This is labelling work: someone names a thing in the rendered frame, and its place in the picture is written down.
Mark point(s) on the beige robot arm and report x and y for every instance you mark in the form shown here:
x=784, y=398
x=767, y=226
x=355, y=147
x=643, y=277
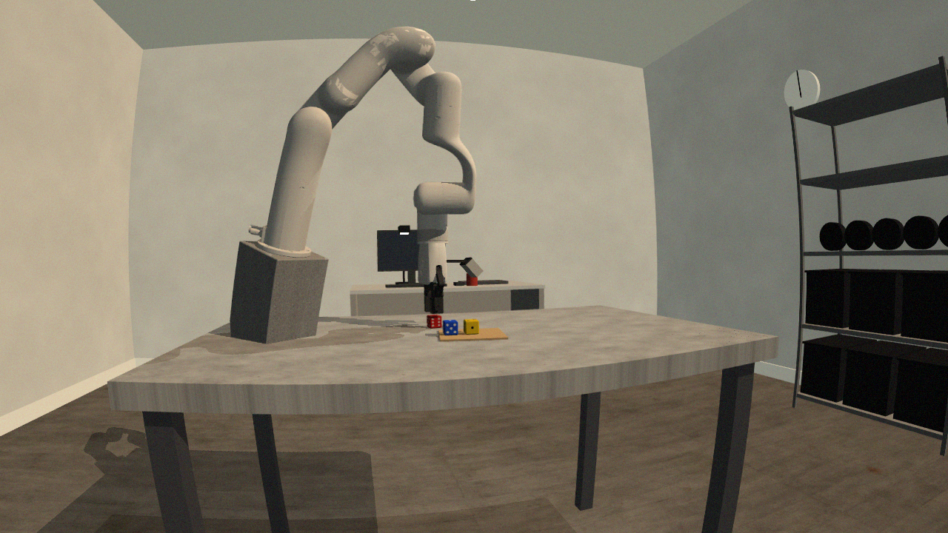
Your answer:
x=310, y=130

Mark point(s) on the tan flat mat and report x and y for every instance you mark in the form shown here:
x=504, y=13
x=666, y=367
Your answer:
x=484, y=334

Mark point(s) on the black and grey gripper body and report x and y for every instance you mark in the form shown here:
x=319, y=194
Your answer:
x=431, y=254

